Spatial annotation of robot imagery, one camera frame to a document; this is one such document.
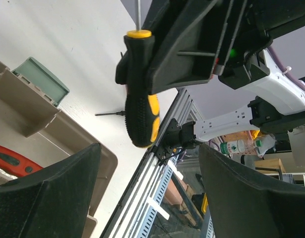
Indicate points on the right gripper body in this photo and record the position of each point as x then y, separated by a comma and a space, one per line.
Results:
251, 27

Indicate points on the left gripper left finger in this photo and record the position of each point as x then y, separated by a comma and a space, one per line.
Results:
52, 202

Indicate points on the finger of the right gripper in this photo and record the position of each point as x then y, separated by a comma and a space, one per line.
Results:
193, 40

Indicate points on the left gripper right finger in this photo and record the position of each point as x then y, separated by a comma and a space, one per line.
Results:
245, 203

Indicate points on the red handled adjustable wrench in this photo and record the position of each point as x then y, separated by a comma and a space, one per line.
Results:
16, 164

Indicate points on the translucent brown toolbox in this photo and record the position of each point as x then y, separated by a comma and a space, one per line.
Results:
34, 128

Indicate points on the black yellow screwdriver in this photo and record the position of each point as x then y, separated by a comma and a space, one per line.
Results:
142, 110

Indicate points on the red handled screwdriver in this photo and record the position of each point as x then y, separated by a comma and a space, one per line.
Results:
120, 113

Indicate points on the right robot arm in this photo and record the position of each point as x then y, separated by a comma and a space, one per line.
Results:
279, 106

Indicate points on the green capped plastic bottle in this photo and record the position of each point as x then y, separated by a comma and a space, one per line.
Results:
241, 146

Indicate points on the orange plastic basket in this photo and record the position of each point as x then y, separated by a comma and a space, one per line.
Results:
251, 135

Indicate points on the aluminium mounting rail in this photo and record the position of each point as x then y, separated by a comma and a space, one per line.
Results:
123, 221

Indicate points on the slotted cable duct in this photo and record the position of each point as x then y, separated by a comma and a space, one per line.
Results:
152, 204

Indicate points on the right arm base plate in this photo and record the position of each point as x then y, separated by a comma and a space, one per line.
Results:
170, 140

